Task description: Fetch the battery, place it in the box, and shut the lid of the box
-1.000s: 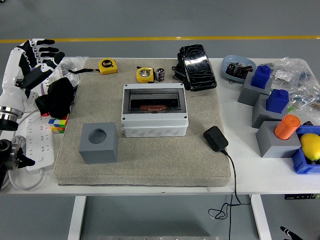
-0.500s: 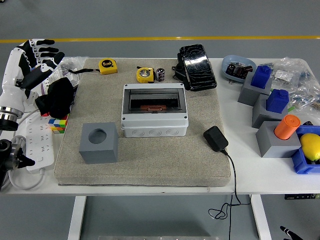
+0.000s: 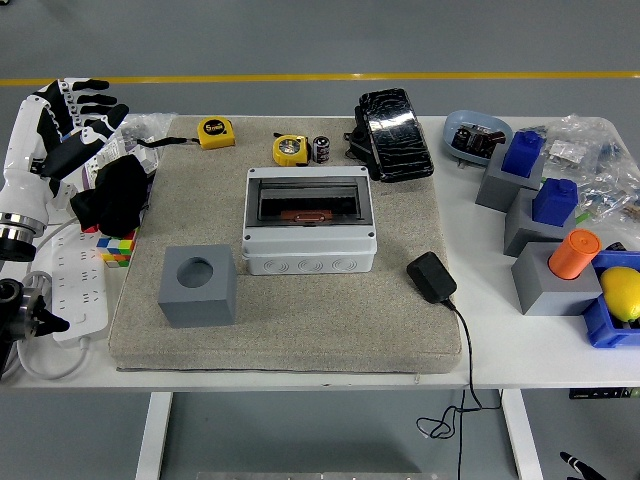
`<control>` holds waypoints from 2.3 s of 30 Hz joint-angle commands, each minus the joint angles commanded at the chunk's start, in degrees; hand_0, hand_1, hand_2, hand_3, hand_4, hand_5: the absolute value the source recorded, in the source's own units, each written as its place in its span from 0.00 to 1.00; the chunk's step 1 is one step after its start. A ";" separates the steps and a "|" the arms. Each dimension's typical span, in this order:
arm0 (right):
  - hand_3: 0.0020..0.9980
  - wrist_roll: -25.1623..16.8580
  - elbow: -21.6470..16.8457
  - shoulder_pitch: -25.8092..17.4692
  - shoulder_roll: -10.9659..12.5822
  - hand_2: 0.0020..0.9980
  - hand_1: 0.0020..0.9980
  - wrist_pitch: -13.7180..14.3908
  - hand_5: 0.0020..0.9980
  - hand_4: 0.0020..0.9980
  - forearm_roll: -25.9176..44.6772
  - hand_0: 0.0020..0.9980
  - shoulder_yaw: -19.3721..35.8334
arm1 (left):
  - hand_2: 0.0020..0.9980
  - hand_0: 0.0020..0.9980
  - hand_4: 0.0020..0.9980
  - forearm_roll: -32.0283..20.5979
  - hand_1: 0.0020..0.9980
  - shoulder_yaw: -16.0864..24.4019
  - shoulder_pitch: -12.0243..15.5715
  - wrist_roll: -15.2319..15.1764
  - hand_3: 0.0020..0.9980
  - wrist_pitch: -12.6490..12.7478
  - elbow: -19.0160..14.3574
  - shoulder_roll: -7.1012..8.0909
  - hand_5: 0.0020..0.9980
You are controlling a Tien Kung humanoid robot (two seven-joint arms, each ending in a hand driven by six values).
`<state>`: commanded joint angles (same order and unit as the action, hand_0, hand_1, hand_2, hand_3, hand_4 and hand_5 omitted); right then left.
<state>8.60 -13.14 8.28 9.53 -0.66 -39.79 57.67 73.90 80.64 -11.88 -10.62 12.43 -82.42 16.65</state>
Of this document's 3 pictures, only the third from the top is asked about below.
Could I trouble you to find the clear plastic bag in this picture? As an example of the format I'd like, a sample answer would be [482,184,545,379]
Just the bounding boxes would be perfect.
[112,112,179,156]

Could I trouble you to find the clear plastic bags of parts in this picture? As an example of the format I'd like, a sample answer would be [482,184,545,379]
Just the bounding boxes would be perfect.
[529,114,640,224]

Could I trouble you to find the white power strip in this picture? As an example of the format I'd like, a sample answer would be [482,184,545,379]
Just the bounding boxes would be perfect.
[51,230,110,344]

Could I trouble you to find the white circuit breaker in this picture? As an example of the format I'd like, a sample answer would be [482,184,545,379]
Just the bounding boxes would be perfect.
[48,179,79,212]

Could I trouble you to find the yellow lemon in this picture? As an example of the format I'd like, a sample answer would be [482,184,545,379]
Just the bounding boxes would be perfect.
[599,266,640,323]

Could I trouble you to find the white purple parts packet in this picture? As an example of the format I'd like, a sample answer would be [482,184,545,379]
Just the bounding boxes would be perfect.
[79,139,126,190]

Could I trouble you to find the colourful puzzle cube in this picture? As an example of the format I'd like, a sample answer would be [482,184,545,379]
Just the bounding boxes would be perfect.
[95,228,139,270]

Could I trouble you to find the blue plastic bin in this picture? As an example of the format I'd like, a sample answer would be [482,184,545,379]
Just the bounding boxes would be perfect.
[581,249,640,349]

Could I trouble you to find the glossy black tray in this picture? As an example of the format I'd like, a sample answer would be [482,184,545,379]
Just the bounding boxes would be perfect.
[359,87,435,182]

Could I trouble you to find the yellow tape measure clear face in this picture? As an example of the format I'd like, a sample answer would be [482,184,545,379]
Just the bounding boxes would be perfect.
[272,133,314,168]

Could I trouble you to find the beige fabric mat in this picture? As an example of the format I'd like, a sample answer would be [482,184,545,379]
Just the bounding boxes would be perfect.
[108,115,462,375]

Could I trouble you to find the grey electrical box with lid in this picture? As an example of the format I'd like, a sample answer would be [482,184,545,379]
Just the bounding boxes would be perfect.
[242,166,379,275]

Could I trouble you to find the grey holder block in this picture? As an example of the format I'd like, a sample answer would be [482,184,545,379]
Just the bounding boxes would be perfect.
[503,188,581,259]
[510,242,604,316]
[474,147,546,214]

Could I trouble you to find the black cloth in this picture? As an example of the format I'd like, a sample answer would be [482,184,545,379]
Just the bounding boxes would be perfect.
[69,154,151,237]

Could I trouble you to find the yellow tape measure with strap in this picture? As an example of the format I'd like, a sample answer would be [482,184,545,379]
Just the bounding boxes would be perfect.
[135,117,236,150]

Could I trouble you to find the black table control panel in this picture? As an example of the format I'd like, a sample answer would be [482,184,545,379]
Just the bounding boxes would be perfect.
[568,387,640,401]

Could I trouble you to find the small clear parts packet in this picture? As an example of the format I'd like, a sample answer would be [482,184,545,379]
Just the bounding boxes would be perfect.
[547,139,585,164]

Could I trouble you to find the dark electronic components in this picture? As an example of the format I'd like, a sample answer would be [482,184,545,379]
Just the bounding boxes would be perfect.
[451,123,506,157]

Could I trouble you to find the orange cylinder battery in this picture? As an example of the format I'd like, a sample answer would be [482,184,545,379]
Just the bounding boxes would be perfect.
[547,229,602,281]
[280,209,334,224]

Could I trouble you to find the grey block with round hole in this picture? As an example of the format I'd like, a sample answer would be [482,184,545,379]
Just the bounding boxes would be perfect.
[157,243,239,329]

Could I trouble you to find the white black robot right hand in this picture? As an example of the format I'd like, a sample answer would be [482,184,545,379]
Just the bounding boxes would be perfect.
[558,451,607,480]

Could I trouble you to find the black adapter cord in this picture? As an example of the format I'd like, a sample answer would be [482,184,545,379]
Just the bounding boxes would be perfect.
[417,298,504,480]

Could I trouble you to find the black power adapter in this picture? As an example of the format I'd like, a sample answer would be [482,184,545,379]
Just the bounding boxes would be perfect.
[406,251,458,304]

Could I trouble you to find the black plastic clip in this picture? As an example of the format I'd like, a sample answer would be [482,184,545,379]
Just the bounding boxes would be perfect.
[343,104,374,161]

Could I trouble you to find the white table leg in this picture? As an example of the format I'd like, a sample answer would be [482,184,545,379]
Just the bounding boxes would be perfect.
[134,391,174,480]
[502,388,545,480]

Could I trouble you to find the white terminal block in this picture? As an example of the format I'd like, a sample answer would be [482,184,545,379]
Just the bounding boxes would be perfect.
[132,141,162,174]

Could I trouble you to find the blue battery block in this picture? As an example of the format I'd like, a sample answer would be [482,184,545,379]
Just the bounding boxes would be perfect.
[531,178,579,228]
[501,130,545,178]

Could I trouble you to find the light blue bowl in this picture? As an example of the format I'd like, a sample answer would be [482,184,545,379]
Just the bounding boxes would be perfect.
[443,109,515,168]

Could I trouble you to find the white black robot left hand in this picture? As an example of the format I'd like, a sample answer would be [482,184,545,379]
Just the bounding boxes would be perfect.
[0,77,130,222]

